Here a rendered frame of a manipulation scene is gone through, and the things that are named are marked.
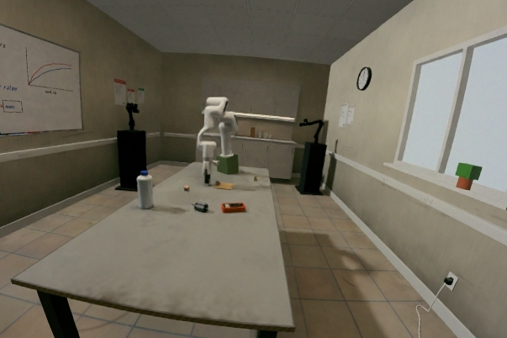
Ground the orange pocket multimeter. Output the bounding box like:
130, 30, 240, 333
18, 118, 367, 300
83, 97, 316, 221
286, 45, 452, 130
221, 203, 246, 213

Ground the tan square mat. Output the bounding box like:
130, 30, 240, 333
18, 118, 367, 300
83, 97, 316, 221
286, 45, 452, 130
213, 182, 234, 190

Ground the white bottle with blue cap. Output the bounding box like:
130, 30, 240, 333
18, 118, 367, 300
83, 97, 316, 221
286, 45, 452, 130
137, 171, 154, 209

